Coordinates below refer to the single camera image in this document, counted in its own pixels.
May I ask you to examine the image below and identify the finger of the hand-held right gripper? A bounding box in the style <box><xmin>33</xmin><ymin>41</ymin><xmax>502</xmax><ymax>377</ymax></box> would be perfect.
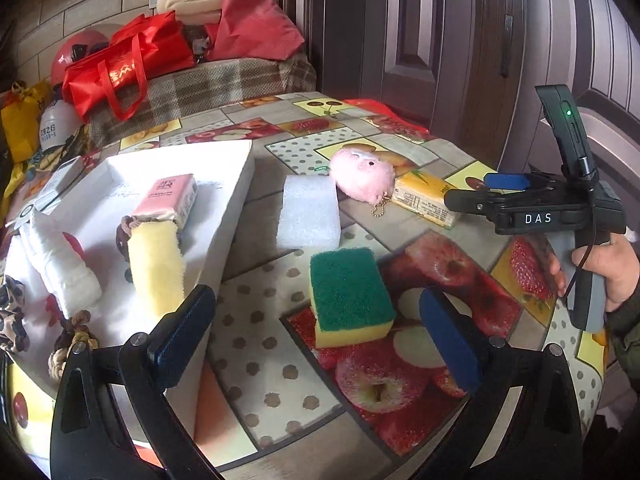
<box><xmin>444</xmin><ymin>188</ymin><xmax>502</xmax><ymax>217</ymax></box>
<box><xmin>484</xmin><ymin>172</ymin><xmax>566</xmax><ymax>192</ymax></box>

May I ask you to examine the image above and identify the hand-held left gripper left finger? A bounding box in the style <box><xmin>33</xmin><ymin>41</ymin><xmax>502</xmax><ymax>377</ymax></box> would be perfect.
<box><xmin>50</xmin><ymin>284</ymin><xmax>221</xmax><ymax>480</ymax></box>

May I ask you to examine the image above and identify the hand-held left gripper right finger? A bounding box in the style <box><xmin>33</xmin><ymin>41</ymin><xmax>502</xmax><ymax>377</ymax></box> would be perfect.
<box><xmin>415</xmin><ymin>287</ymin><xmax>584</xmax><ymax>480</ymax></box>

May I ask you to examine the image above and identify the yellow tissue pack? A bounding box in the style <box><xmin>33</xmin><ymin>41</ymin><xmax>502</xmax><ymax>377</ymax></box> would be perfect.
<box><xmin>391</xmin><ymin>169</ymin><xmax>462</xmax><ymax>230</ymax></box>

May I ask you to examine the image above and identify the plain yellow sponge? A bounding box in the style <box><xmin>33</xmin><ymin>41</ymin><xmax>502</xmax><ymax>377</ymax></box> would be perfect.
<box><xmin>126</xmin><ymin>220</ymin><xmax>187</xmax><ymax>318</ymax></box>

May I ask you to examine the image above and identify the yellow green scouring sponge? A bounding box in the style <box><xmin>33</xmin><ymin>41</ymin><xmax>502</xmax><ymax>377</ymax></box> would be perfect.
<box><xmin>309</xmin><ymin>247</ymin><xmax>398</xmax><ymax>350</ymax></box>

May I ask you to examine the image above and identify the white towel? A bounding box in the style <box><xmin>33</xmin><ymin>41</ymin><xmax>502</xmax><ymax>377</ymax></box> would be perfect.
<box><xmin>20</xmin><ymin>207</ymin><xmax>103</xmax><ymax>320</ymax></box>

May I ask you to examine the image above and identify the pink white tissue pack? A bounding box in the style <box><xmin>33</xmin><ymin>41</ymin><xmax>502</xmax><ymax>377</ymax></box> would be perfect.
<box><xmin>131</xmin><ymin>173</ymin><xmax>199</xmax><ymax>227</ymax></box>

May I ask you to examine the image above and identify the white cardboard box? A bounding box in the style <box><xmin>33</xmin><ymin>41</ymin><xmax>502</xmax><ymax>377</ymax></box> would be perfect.
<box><xmin>0</xmin><ymin>139</ymin><xmax>254</xmax><ymax>453</ymax></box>

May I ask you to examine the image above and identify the leopard print scrunchie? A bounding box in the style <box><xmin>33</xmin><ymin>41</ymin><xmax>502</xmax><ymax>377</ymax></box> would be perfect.
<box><xmin>0</xmin><ymin>275</ymin><xmax>32</xmax><ymax>367</ymax></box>

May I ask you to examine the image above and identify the person's right forearm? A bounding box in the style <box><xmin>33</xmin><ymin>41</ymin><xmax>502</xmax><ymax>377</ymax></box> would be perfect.
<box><xmin>604</xmin><ymin>300</ymin><xmax>640</xmax><ymax>366</ymax></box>

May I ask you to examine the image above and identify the person's right hand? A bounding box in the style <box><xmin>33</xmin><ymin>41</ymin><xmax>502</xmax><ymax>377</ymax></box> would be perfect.
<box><xmin>547</xmin><ymin>234</ymin><xmax>640</xmax><ymax>313</ymax></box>

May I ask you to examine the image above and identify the fruit print tablecloth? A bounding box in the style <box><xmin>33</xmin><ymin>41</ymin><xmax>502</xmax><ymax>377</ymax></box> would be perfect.
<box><xmin>0</xmin><ymin>91</ymin><xmax>608</xmax><ymax>480</ymax></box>

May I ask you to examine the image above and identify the pink plush toy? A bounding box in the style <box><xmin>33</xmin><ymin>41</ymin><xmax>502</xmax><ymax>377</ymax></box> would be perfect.
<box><xmin>329</xmin><ymin>142</ymin><xmax>398</xmax><ymax>218</ymax></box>

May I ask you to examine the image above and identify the red cloth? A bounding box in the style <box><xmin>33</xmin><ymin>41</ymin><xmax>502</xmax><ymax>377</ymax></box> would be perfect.
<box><xmin>345</xmin><ymin>99</ymin><xmax>431</xmax><ymax>136</ymax></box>

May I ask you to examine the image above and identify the red strawberry plush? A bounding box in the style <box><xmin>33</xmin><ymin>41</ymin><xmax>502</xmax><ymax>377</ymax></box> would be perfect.
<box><xmin>62</xmin><ymin>231</ymin><xmax>85</xmax><ymax>261</ymax></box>

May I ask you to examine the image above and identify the small white foam block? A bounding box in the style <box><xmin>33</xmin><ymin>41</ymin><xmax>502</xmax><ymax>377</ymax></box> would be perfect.
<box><xmin>276</xmin><ymin>174</ymin><xmax>342</xmax><ymax>252</ymax></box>

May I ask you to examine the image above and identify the brown wooden door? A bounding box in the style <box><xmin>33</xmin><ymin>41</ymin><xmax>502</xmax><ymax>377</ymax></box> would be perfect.
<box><xmin>277</xmin><ymin>0</ymin><xmax>526</xmax><ymax>131</ymax></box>

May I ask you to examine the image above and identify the mauve metal door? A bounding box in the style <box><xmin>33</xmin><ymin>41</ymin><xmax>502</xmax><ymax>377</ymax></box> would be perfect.
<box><xmin>495</xmin><ymin>0</ymin><xmax>640</xmax><ymax>221</ymax></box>

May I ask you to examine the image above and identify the small grey white carton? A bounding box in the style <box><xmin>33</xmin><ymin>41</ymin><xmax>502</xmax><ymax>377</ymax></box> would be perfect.
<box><xmin>35</xmin><ymin>156</ymin><xmax>87</xmax><ymax>211</ymax></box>

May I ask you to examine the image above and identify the white helmet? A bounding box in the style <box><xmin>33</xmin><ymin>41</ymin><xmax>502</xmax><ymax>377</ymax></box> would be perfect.
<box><xmin>40</xmin><ymin>95</ymin><xmax>84</xmax><ymax>153</ymax></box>

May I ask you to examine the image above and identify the plaid blanket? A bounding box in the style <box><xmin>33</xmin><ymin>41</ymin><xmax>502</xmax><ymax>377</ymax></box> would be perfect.
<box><xmin>87</xmin><ymin>52</ymin><xmax>318</xmax><ymax>146</ymax></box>

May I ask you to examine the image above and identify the yellow bag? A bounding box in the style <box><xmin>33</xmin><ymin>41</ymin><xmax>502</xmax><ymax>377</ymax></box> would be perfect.
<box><xmin>0</xmin><ymin>82</ymin><xmax>51</xmax><ymax>163</ymax></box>

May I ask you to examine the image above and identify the red plastic bag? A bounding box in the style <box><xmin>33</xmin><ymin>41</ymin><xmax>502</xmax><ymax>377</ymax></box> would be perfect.
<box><xmin>205</xmin><ymin>0</ymin><xmax>306</xmax><ymax>61</ymax></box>

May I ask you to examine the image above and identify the dark cloth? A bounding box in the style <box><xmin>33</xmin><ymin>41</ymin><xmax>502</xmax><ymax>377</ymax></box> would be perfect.
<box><xmin>181</xmin><ymin>22</ymin><xmax>221</xmax><ymax>65</ymax></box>

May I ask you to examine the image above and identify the red helmet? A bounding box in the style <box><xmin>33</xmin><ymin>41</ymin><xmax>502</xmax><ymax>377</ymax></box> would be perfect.
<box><xmin>50</xmin><ymin>30</ymin><xmax>109</xmax><ymax>87</ymax></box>

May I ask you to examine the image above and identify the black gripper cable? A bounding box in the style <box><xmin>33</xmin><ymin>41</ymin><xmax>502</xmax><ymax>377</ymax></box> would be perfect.
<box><xmin>567</xmin><ymin>157</ymin><xmax>602</xmax><ymax>303</ymax></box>

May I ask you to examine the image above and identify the black door handle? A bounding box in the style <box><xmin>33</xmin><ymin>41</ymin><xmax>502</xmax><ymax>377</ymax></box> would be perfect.
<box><xmin>501</xmin><ymin>15</ymin><xmax>514</xmax><ymax>79</ymax></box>

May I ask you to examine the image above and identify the red bag with handles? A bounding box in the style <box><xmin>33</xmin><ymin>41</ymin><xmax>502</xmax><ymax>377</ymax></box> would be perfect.
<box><xmin>62</xmin><ymin>12</ymin><xmax>196</xmax><ymax>121</ymax></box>

